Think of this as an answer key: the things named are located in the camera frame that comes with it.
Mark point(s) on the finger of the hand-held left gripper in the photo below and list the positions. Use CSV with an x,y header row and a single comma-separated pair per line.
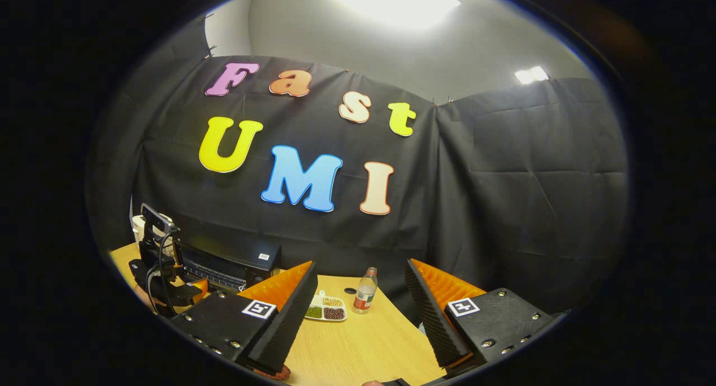
x,y
196,290

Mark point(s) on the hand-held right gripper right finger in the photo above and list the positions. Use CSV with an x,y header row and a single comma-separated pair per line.
x,y
433,319

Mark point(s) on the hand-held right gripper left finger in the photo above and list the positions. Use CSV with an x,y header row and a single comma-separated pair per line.
x,y
291,319

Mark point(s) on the black electric oven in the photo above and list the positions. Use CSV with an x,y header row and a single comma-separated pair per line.
x,y
235,252

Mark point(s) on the brown grilled meat slice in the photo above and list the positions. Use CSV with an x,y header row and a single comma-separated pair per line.
x,y
277,373

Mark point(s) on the white toaster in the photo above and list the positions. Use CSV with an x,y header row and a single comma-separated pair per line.
x,y
137,226

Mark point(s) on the white divided tray of beans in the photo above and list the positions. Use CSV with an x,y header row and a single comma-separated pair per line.
x,y
326,309

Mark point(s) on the clear plastic bottle red label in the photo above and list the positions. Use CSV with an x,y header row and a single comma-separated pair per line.
x,y
365,293

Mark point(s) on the black backdrop cloth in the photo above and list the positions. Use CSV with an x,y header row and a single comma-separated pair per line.
x,y
503,207

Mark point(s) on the small ceiling light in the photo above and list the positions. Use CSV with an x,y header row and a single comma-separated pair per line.
x,y
531,74

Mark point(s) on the large ceiling light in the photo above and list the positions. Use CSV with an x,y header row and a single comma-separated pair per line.
x,y
394,3

